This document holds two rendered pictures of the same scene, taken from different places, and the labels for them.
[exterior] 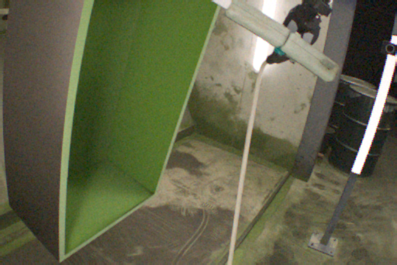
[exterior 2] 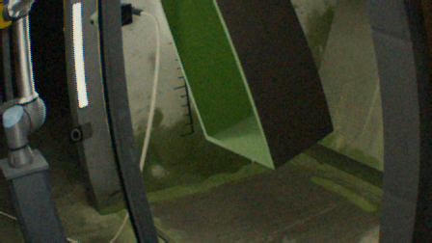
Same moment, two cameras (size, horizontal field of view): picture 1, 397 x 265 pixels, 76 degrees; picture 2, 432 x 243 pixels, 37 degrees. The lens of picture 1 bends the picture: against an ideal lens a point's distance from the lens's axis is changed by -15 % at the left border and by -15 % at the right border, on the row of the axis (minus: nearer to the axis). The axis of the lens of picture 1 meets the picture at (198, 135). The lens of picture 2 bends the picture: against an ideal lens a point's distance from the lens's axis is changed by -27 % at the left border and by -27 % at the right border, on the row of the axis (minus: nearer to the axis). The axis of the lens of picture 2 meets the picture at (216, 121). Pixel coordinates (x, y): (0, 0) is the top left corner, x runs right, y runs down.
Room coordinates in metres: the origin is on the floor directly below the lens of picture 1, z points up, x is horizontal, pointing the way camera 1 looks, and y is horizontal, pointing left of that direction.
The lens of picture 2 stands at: (2.98, -2.50, 1.64)
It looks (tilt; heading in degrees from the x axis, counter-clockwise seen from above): 16 degrees down; 128
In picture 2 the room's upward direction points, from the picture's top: 8 degrees counter-clockwise
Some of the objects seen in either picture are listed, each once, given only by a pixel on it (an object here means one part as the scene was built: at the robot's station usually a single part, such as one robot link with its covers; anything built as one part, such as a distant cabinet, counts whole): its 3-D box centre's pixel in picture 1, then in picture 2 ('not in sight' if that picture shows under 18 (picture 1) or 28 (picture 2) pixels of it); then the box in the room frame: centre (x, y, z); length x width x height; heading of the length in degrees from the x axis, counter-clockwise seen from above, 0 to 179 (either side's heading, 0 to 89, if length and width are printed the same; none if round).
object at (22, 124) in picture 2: not in sight; (14, 125); (0.27, -0.59, 0.83); 0.17 x 0.15 x 0.18; 102
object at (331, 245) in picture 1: (323, 242); not in sight; (1.49, -0.98, 0.01); 0.20 x 0.20 x 0.01; 62
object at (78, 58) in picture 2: not in sight; (78, 52); (0.00, 0.24, 0.96); 0.06 x 0.02 x 0.63; 62
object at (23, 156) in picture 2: not in sight; (19, 152); (0.27, -0.60, 0.69); 0.19 x 0.19 x 0.10
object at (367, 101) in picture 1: (362, 131); not in sight; (2.82, -1.76, 0.44); 0.59 x 0.58 x 0.89; 166
